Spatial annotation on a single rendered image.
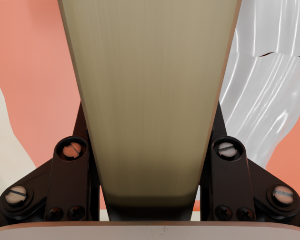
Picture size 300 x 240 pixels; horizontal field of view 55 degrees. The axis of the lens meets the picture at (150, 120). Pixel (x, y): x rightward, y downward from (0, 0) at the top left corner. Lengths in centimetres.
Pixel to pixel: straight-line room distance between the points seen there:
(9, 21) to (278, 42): 15
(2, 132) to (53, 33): 10
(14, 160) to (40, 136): 5
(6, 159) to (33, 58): 11
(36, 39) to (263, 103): 15
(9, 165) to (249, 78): 21
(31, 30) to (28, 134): 9
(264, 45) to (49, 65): 13
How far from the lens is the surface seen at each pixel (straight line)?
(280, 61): 19
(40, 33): 18
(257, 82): 19
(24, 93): 21
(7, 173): 30
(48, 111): 22
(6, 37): 19
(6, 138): 25
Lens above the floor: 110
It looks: 44 degrees down
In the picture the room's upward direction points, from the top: 180 degrees counter-clockwise
